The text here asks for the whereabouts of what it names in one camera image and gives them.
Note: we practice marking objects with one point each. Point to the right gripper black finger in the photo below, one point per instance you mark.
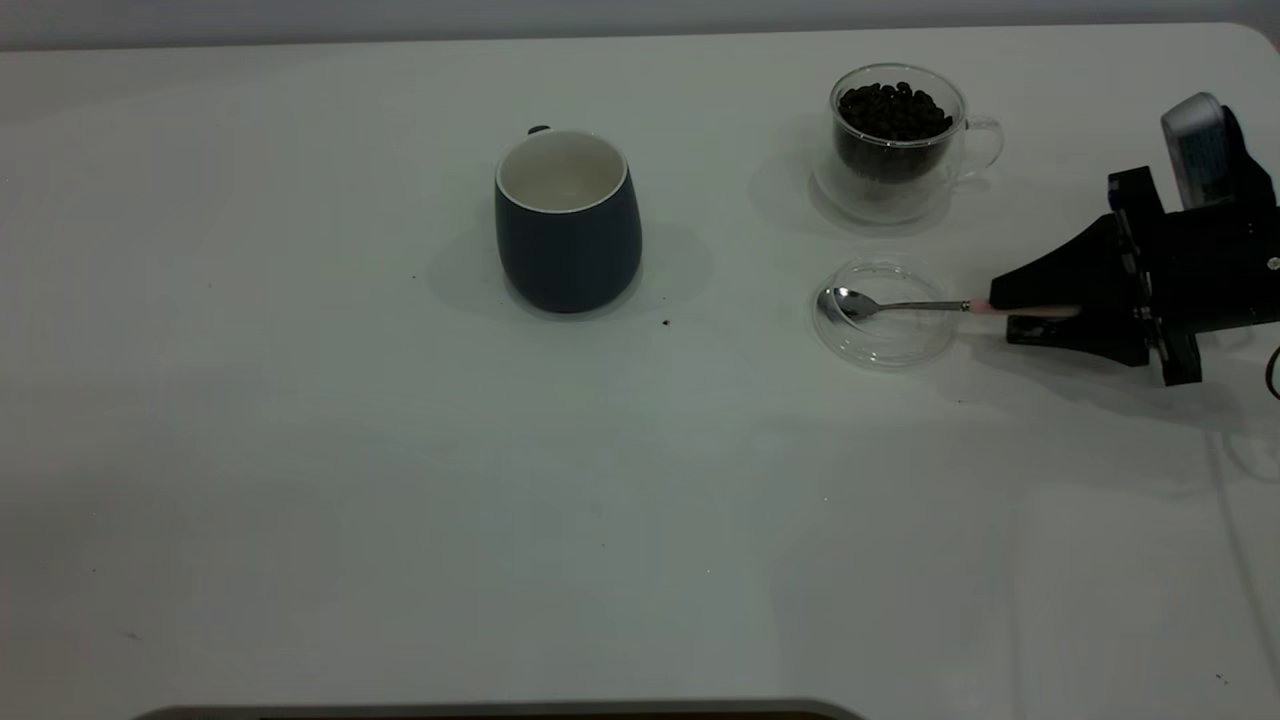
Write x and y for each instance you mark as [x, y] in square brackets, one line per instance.
[1085, 265]
[1100, 338]

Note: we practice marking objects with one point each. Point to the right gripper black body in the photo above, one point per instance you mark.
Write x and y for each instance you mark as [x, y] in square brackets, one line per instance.
[1215, 270]

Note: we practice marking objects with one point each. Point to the dark blue ceramic mug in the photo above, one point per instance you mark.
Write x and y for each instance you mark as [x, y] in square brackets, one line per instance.
[570, 255]

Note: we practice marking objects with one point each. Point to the dark roasted coffee beans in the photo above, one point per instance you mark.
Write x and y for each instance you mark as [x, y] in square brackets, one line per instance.
[893, 115]

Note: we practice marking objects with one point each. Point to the clear glass saucer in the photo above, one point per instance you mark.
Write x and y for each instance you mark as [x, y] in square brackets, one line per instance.
[890, 345]

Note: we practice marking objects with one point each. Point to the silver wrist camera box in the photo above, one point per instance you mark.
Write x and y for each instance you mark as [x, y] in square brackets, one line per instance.
[1198, 150]

